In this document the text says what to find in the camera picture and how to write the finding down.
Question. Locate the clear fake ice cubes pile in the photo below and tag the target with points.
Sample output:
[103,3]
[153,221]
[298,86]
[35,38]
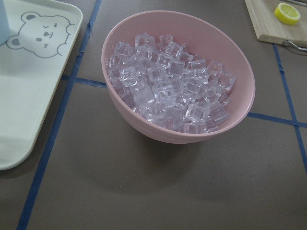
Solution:
[163,83]

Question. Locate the light blue plastic cup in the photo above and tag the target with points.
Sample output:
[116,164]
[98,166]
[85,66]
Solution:
[4,25]

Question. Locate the lemon slice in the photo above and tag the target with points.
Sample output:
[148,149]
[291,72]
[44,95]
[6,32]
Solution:
[287,14]

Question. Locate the pink plastic bowl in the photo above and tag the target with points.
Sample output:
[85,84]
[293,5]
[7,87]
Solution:
[201,37]

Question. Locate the cream bear tray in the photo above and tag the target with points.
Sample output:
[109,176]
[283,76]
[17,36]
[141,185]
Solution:
[32,61]

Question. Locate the wooden cutting board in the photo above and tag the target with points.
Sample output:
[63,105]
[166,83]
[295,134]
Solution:
[269,29]

